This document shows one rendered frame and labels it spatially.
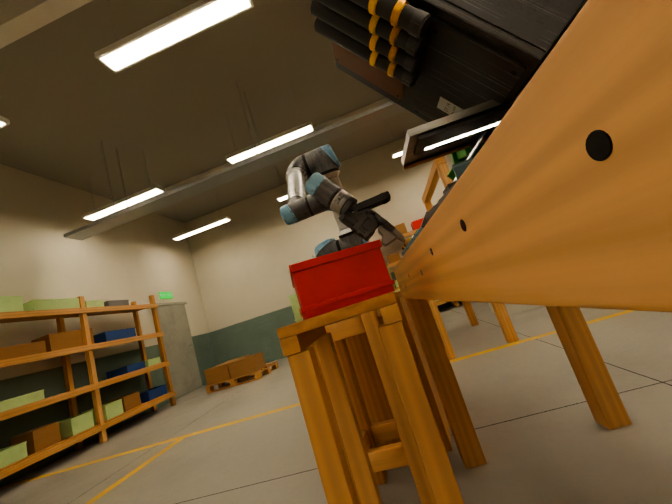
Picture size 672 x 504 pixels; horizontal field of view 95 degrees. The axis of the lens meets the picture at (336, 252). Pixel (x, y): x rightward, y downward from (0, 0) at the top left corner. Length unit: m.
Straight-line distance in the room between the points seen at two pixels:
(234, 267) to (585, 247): 9.13
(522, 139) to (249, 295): 8.86
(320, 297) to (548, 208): 0.50
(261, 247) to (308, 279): 8.31
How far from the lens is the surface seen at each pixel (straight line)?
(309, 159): 1.43
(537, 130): 0.25
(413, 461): 1.41
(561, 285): 0.28
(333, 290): 0.67
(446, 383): 1.55
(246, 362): 6.46
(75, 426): 6.03
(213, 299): 9.55
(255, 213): 9.24
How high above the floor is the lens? 0.80
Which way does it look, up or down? 10 degrees up
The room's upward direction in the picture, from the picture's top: 18 degrees counter-clockwise
